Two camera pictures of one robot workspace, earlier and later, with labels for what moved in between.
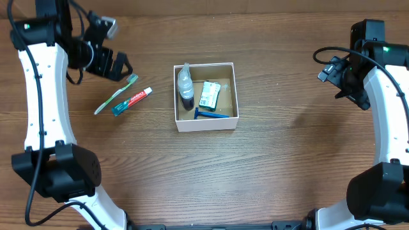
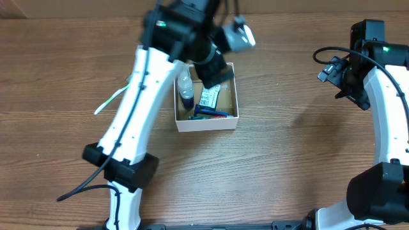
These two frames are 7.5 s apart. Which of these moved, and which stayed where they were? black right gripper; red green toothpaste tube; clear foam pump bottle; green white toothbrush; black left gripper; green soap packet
Moved: black left gripper; red green toothpaste tube
Stayed: green white toothbrush; green soap packet; clear foam pump bottle; black right gripper
